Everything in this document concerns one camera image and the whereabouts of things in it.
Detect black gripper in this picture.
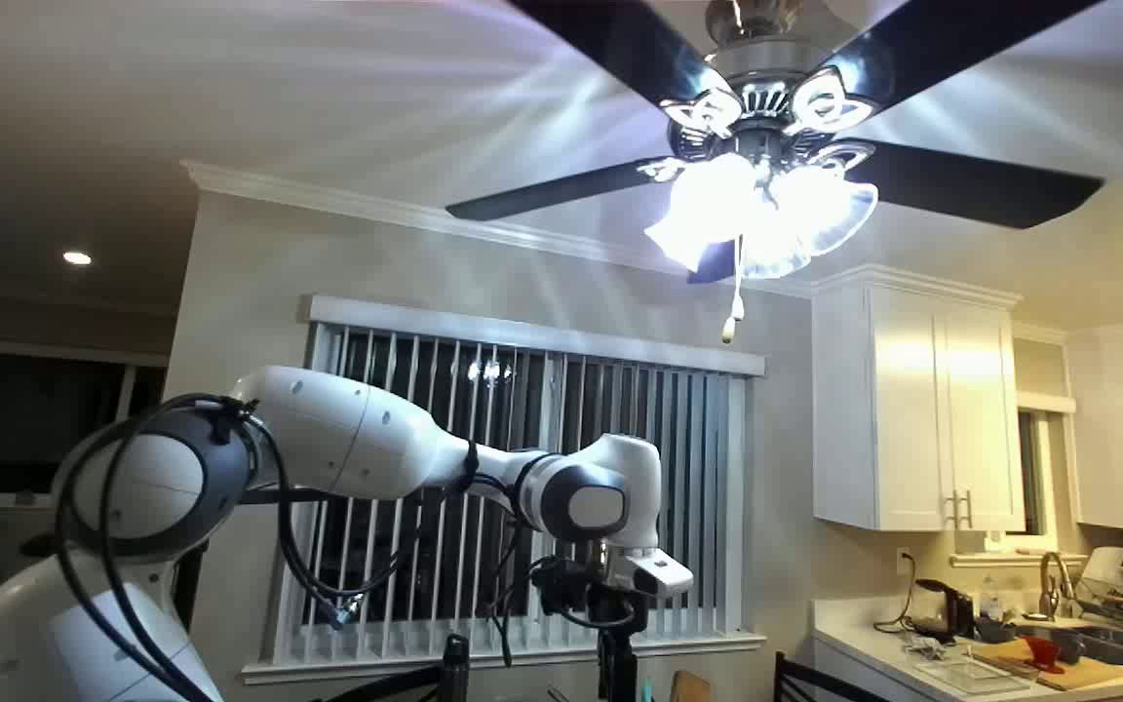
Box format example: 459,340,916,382
535,550,656,702

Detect fan light pull chain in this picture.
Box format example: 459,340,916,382
717,253,751,346

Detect dark bottle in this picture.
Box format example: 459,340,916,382
442,633,477,702

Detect white vertical window blinds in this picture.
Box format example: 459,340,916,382
266,292,768,684

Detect black chair backrest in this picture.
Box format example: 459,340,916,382
771,647,898,702

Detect black countertop appliance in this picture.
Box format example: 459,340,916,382
906,578,977,643

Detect white dish mat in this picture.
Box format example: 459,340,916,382
906,641,1020,702

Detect chrome kitchen faucet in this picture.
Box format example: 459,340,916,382
1037,550,1071,619

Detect wooden cutting board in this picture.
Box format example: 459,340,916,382
975,637,1123,695

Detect frosted glass lamp shade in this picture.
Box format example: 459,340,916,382
641,151,764,278
742,158,880,283

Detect black ceiling fan blade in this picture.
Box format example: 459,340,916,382
832,0,1107,115
844,131,1107,235
443,151,672,226
508,0,708,110

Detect white crumpled bag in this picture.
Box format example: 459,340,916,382
1075,543,1123,612

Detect silver ceiling fan hub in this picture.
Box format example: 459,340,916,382
656,0,886,170

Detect dark living room window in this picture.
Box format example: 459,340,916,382
0,342,175,521

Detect white two-door wall cabinet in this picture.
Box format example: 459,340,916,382
807,262,1029,535

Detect kitchen window with white frame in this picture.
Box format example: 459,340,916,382
1009,340,1083,552

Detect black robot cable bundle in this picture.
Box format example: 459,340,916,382
49,395,552,702

